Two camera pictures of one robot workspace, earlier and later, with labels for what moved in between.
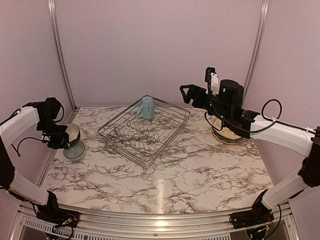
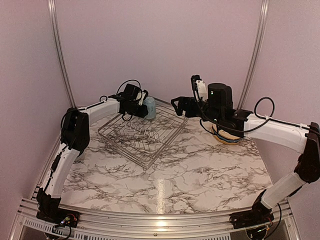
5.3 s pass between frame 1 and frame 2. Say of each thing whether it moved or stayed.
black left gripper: moved
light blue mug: stayed
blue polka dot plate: stayed
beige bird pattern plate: stayed
